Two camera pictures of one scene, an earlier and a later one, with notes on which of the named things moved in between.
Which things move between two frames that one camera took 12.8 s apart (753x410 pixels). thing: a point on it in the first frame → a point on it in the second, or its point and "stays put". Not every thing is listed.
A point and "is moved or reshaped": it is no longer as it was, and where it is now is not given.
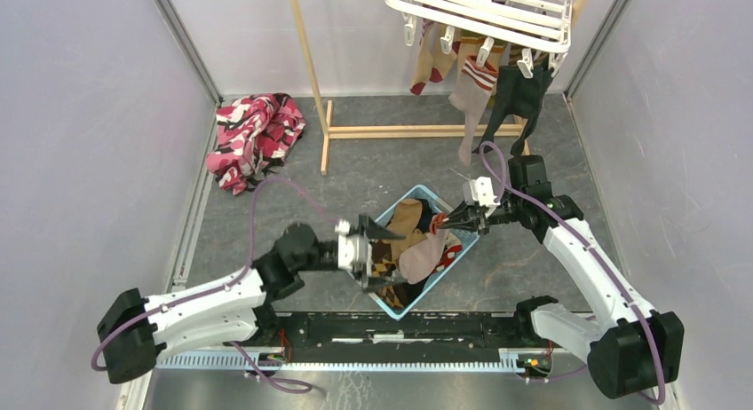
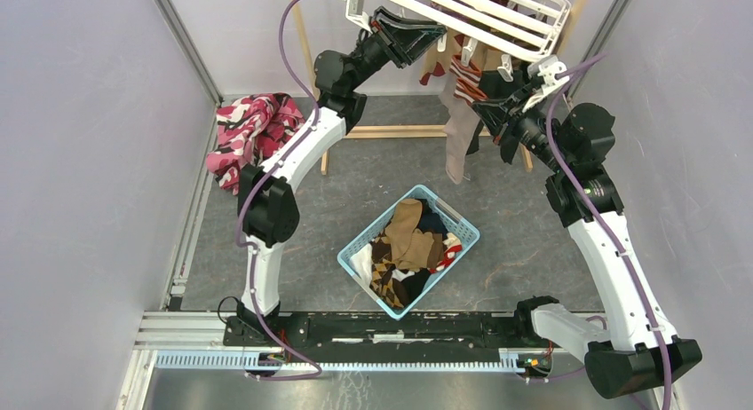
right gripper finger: (465, 213) → (515, 98)
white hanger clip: (526, 65) → (506, 71)
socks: (472, 95) → (463, 121)
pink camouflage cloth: (255, 132) stays put
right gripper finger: (472, 224) → (497, 114)
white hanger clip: (483, 52) → (468, 51)
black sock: (519, 96) is moved or reshaped
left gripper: (373, 230) → (404, 45)
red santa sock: (453, 246) stays put
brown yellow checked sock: (384, 266) stays put
